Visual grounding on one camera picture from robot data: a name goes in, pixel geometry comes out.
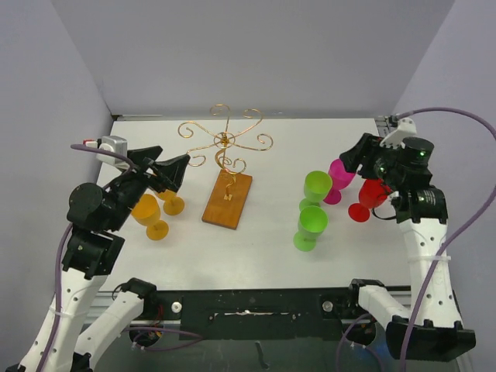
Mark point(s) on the magenta wine glass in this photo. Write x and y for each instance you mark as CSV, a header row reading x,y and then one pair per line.
x,y
340,179

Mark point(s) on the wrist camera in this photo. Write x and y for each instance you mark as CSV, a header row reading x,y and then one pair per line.
x,y
114,144
400,129

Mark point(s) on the orange wine glass rear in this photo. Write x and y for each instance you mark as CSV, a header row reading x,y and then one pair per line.
x,y
173,204

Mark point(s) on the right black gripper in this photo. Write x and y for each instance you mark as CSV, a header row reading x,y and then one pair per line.
x,y
360,154

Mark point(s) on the green wine glass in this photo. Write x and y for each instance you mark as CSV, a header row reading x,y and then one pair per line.
x,y
312,222
316,187

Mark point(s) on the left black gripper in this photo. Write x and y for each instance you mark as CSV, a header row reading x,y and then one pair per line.
x,y
169,172

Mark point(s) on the orange wine glass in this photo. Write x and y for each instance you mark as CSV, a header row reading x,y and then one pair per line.
x,y
148,214
173,204

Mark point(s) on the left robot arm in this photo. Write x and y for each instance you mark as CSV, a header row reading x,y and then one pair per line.
x,y
86,255

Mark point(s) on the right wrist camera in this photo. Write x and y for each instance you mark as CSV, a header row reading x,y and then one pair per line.
x,y
400,129

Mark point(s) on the gold wire wine glass rack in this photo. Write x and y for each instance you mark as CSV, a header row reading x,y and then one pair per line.
x,y
229,194

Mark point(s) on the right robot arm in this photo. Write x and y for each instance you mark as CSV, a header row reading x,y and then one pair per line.
x,y
432,328

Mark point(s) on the green wine glass front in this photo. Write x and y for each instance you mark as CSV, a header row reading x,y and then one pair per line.
x,y
312,222

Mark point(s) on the orange wine glass front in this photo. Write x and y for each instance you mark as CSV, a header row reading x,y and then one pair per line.
x,y
148,214

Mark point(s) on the red wine glass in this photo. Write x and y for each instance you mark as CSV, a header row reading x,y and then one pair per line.
x,y
372,194

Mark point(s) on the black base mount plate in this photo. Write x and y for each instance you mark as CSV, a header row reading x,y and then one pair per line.
x,y
261,314

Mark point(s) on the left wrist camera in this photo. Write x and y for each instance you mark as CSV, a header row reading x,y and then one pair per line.
x,y
114,144

